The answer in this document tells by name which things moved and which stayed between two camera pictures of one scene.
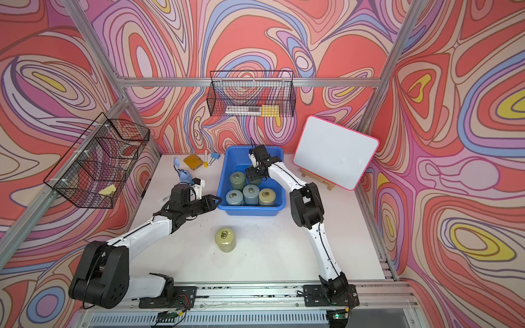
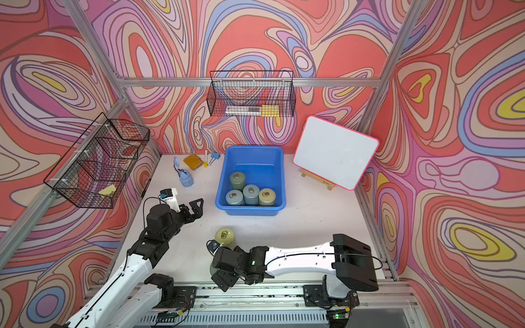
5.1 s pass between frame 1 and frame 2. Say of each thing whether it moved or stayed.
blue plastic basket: stayed
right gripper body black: moved
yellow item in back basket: stayed
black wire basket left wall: stayed
